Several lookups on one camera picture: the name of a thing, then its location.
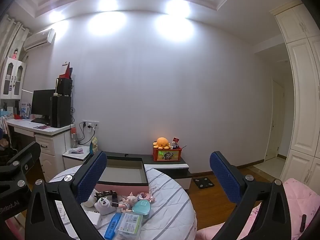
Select red paper bag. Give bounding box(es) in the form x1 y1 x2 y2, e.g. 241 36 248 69
59 62 74 79

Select white door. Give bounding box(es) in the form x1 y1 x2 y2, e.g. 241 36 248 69
264 79 285 162

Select white glass door cabinet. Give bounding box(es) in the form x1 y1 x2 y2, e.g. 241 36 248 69
0 57 27 100

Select black computer tower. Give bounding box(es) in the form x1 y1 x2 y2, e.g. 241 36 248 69
51 96 72 128

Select blue white box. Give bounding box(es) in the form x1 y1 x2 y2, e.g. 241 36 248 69
20 102 32 118

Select pink eared doll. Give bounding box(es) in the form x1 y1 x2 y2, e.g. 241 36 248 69
117 191 139 212

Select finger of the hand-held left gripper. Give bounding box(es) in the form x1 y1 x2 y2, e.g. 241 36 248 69
0 142 41 198

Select white air conditioner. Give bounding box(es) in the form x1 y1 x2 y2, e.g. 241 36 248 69
23 29 56 51

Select black hair clip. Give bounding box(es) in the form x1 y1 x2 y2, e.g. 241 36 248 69
94 190 118 200

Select white desk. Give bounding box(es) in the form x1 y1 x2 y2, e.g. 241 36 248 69
6 118 75 182

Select black office chair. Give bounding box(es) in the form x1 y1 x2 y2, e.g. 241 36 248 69
0 127 19 167

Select pink quilt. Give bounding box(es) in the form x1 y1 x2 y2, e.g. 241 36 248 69
196 177 320 240

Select white plug adapter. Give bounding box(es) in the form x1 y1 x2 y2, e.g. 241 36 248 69
94 195 112 215

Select orange octopus plush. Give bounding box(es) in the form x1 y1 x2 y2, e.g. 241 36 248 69
153 137 172 149

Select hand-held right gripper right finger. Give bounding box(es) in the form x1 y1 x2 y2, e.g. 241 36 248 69
209 151 297 240

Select clear box with green label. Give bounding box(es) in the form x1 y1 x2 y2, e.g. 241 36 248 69
116 211 143 240

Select black power cables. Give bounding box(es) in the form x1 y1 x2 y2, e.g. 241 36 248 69
78 122 97 145

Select white charger cube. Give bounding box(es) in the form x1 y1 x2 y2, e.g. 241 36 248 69
87 209 103 229

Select blue plastic case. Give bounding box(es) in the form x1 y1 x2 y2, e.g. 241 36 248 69
104 212 123 240

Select red storage box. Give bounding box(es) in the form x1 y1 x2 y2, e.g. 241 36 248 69
153 146 182 162

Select black speaker box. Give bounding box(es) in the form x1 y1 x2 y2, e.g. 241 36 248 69
56 77 73 97

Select black bathroom scale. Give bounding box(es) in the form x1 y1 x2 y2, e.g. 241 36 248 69
193 177 215 188

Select pink block figure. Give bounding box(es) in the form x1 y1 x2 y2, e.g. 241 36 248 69
137 191 157 203

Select black white tv stand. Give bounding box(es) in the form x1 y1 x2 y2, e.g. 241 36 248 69
101 151 193 188

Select beige curtain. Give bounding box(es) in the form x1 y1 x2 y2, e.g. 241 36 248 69
0 15 32 63

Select yellow blue snack bag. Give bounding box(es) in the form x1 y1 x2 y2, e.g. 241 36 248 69
89 137 99 154

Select white wardrobe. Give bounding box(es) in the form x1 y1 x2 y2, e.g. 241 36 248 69
269 1 320 188

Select teal oval case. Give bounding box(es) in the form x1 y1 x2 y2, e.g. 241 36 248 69
132 199 152 219

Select black computer monitor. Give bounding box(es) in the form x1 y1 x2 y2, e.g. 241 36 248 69
31 89 56 124

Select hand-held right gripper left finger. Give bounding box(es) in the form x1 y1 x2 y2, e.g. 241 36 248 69
24 151 107 240

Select small white bedside cabinet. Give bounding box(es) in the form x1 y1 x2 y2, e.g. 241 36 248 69
62 145 92 174

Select pink box with grey inside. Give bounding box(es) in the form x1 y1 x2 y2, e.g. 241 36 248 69
96 155 150 195

